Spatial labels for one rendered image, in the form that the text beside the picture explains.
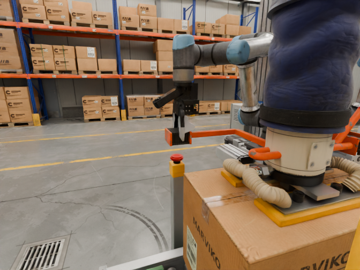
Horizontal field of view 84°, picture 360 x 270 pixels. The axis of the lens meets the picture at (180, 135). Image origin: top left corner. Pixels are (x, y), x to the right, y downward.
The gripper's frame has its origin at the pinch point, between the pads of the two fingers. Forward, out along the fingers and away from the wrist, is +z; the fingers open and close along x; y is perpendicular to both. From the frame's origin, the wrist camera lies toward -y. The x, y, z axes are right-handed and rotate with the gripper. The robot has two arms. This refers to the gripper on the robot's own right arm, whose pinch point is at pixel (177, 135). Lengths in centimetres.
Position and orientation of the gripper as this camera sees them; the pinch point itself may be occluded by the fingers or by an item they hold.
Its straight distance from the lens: 76.9
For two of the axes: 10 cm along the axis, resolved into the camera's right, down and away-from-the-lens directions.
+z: 0.0, 9.6, 2.7
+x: -3.0, -2.6, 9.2
